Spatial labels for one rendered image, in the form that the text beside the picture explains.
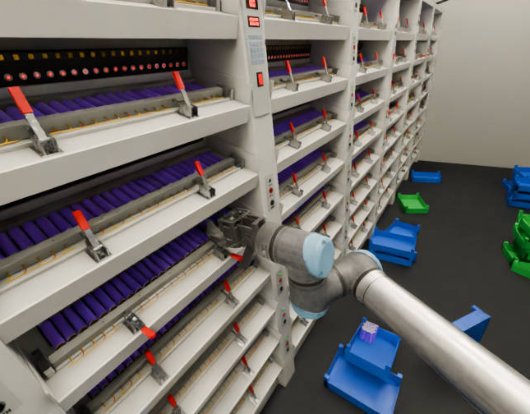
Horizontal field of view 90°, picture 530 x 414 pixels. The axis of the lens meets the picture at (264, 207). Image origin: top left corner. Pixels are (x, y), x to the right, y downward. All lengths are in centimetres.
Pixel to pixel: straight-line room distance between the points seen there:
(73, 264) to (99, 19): 39
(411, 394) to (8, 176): 161
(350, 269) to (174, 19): 64
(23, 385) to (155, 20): 62
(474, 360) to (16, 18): 79
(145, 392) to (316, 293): 47
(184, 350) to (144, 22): 74
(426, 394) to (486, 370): 109
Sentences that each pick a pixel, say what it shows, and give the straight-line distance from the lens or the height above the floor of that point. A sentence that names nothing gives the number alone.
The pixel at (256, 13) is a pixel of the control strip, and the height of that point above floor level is 151.
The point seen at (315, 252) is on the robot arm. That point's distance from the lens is 55.
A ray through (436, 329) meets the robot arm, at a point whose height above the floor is 96.
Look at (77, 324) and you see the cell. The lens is 69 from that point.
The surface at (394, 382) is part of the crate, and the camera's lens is 164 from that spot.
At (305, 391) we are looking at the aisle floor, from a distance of 156.
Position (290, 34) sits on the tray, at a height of 147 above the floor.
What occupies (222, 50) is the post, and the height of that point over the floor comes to 144.
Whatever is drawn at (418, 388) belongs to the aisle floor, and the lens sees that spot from 166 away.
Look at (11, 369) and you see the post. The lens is 58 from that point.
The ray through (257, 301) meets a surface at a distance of 111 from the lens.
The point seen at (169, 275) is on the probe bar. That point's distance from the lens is 70.
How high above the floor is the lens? 139
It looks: 28 degrees down
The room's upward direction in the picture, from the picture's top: 7 degrees counter-clockwise
